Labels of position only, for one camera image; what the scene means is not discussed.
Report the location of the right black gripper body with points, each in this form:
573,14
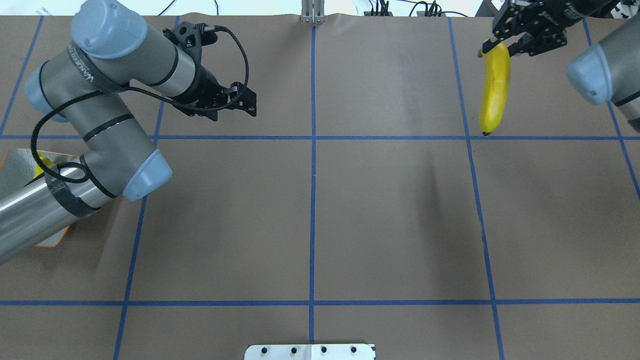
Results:
554,18

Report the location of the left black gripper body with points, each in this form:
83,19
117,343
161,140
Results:
201,88

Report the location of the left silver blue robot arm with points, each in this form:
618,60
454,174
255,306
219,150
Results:
112,50

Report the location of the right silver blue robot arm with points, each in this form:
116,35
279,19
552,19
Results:
607,71

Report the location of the grey square plate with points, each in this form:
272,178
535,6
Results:
18,171

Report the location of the lower small circuit board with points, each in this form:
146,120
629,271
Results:
431,9

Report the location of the small circuit board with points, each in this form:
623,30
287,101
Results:
431,9
377,9

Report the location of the upper small circuit board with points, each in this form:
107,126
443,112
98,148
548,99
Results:
377,9

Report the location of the aluminium frame post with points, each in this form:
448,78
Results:
313,12

